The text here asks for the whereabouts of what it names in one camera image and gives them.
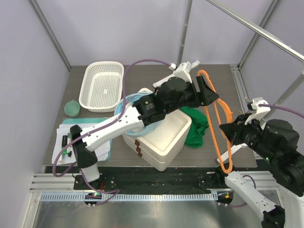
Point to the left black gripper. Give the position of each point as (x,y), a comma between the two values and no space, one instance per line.
(205,97)

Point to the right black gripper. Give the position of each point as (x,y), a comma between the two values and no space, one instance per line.
(233,130)

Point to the orange clothes hanger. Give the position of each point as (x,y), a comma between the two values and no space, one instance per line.
(229,115)

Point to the green t shirt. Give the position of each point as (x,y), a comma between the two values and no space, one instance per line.
(199,124)

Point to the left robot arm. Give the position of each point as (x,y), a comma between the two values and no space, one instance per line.
(170,95)

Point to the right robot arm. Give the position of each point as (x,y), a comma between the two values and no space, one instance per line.
(276,143)

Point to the white stacked storage box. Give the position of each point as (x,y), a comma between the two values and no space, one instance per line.
(159,143)

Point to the metal clothes rack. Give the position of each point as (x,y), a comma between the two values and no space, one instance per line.
(216,40)

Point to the white perforated plastic basket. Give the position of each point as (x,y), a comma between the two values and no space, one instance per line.
(101,88)

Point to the teal bordered mat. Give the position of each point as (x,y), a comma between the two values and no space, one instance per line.
(83,122)

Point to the green plastic cup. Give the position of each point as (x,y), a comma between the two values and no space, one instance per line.
(72,108)

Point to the green highlighter marker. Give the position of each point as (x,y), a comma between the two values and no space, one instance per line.
(64,144)

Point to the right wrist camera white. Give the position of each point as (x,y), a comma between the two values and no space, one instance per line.
(257,112)

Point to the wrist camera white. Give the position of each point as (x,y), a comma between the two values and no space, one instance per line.
(257,112)
(181,71)

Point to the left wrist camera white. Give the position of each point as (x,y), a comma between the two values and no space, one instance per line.
(181,71)

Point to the white slotted cable duct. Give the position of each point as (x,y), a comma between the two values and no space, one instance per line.
(92,197)

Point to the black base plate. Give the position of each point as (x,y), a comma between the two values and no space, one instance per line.
(149,181)

